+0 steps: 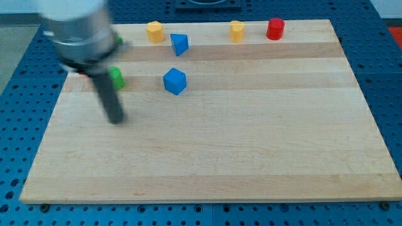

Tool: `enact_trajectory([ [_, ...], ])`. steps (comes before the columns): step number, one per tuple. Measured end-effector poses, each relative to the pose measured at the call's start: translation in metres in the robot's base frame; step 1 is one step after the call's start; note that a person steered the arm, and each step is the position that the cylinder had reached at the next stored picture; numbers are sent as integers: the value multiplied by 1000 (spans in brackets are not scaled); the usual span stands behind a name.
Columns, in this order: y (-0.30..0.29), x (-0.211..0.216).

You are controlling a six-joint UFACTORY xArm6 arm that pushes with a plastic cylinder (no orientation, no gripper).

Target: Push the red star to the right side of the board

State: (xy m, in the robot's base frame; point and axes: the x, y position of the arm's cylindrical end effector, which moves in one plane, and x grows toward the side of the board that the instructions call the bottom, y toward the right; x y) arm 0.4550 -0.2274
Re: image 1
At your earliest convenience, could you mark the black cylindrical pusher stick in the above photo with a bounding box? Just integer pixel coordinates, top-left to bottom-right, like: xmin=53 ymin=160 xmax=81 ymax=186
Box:
xmin=89 ymin=71 xmax=125 ymax=124

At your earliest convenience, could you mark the green block behind arm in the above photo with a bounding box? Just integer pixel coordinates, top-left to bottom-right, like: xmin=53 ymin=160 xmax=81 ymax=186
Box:
xmin=115 ymin=33 xmax=123 ymax=45

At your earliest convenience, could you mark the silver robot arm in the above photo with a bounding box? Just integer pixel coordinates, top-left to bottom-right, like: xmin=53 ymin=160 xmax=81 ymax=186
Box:
xmin=35 ymin=0 xmax=124 ymax=124

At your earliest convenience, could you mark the wooden board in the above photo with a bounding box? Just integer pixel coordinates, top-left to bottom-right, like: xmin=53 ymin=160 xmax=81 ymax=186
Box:
xmin=20 ymin=19 xmax=401 ymax=204

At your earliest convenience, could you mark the green cylinder block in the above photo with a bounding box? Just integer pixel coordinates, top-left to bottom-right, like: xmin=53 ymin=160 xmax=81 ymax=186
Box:
xmin=109 ymin=66 xmax=125 ymax=90

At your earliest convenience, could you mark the blue cube block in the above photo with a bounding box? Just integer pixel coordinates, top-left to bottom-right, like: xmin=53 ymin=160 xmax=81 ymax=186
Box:
xmin=163 ymin=68 xmax=187 ymax=95

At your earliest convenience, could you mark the yellow hexagon block left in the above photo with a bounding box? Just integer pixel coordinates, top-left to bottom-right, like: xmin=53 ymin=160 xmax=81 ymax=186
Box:
xmin=146 ymin=21 xmax=165 ymax=44

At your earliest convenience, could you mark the yellow hexagon block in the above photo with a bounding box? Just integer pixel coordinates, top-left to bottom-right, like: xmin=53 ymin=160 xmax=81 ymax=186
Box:
xmin=146 ymin=21 xmax=165 ymax=44
xmin=229 ymin=21 xmax=246 ymax=43

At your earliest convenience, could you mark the blue triangle block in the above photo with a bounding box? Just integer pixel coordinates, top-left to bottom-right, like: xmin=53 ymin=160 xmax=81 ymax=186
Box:
xmin=170 ymin=34 xmax=189 ymax=57

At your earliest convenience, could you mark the yellow hexagon block right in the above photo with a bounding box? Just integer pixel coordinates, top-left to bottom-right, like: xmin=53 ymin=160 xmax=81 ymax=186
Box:
xmin=229 ymin=21 xmax=246 ymax=43

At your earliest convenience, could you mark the red cylinder block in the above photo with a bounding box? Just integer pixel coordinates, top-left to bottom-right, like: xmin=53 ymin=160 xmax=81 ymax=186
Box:
xmin=266 ymin=18 xmax=285 ymax=40

